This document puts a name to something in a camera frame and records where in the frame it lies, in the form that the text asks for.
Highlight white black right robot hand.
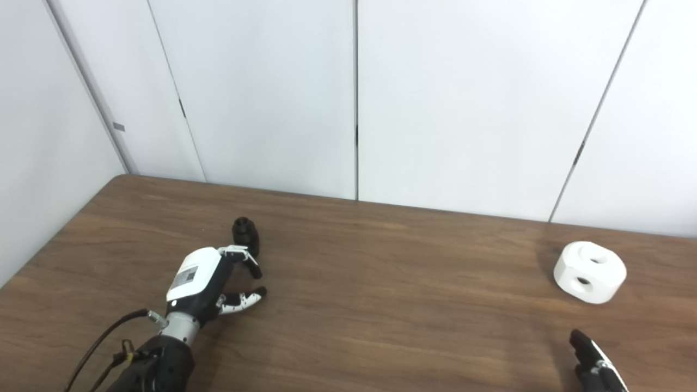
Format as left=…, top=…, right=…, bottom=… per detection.
left=569, top=329, right=629, bottom=392

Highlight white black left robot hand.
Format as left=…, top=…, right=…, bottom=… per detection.
left=166, top=245, right=267, bottom=326

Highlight black holder part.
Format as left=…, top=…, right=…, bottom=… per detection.
left=232, top=217, right=260, bottom=258

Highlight round white piece with holes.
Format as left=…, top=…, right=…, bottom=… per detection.
left=553, top=241, right=627, bottom=304

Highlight thin black wire yellow tag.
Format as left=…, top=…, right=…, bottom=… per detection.
left=87, top=340, right=137, bottom=392

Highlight thick black left wrist cable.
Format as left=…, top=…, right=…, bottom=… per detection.
left=64, top=309, right=167, bottom=392

